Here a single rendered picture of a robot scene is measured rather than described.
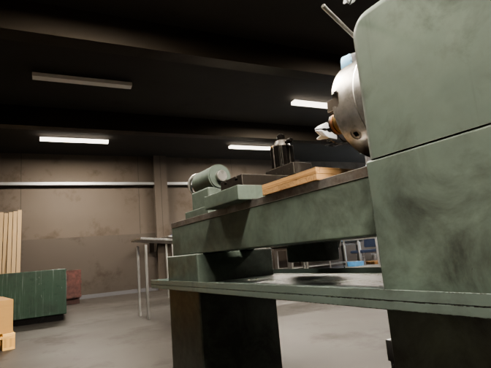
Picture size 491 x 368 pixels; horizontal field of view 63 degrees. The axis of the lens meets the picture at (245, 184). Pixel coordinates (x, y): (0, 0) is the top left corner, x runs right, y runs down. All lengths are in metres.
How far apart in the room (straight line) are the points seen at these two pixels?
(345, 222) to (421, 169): 0.31
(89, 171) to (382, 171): 8.80
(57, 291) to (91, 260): 3.44
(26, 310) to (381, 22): 5.48
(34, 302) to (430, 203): 5.45
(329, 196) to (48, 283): 5.06
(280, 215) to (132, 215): 8.19
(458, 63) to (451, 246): 0.37
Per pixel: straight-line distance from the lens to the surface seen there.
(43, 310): 5.95
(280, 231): 1.40
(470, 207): 0.89
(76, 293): 8.24
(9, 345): 4.32
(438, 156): 0.93
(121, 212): 9.45
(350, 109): 1.19
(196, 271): 1.96
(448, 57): 0.95
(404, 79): 1.00
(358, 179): 1.13
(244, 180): 1.56
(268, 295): 1.26
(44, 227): 9.32
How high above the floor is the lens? 0.66
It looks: 10 degrees up
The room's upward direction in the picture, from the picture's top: 5 degrees counter-clockwise
